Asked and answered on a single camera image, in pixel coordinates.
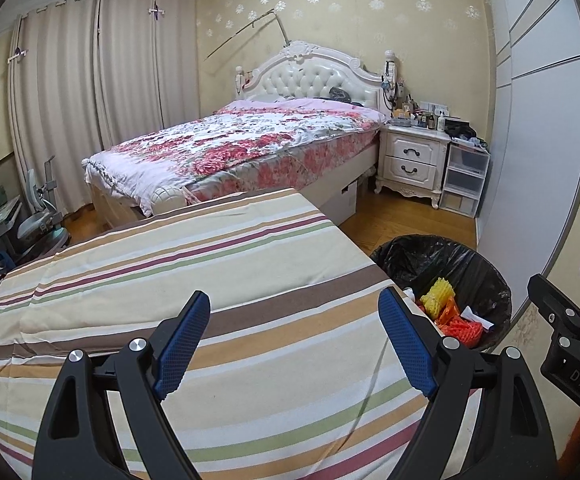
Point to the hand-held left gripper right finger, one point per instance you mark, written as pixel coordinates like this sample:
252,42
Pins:
407,345

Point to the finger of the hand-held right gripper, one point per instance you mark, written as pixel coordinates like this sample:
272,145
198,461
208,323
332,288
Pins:
550,300

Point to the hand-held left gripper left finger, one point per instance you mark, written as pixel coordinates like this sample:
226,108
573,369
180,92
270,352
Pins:
182,347

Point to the orange mesh ball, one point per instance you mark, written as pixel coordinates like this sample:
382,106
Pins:
462,332

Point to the yellow foam net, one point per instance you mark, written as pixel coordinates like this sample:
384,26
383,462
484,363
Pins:
440,295

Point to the bin with black bag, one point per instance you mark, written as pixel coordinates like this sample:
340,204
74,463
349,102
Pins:
420,260

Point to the striped cloth-covered table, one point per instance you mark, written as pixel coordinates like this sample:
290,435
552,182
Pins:
195,260

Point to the white sliding wardrobe door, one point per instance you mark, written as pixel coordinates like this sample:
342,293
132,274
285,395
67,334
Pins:
535,160

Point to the plastic drawer unit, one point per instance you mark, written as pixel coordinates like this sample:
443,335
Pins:
465,180

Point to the white storage box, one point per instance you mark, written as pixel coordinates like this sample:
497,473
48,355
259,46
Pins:
345,200

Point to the white nightstand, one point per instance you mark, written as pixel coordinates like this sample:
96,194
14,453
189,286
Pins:
412,160

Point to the dark cloth pile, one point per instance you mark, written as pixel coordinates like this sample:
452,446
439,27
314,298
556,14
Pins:
462,132

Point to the grey desk chair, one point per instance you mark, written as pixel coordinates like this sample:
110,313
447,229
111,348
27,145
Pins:
40,215

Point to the pink floral blanket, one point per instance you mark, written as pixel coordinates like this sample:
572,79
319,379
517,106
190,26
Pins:
230,145

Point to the cluster of small bottles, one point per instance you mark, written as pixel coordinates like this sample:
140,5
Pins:
420,117

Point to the wide beige curtain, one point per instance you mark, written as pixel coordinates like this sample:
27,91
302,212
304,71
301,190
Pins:
55,110

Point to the bed with floral quilt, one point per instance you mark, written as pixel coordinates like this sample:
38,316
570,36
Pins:
305,75

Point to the narrow beige curtain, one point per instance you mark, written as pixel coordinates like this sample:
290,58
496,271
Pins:
150,60

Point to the thin metal rod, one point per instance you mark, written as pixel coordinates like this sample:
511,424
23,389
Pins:
245,32

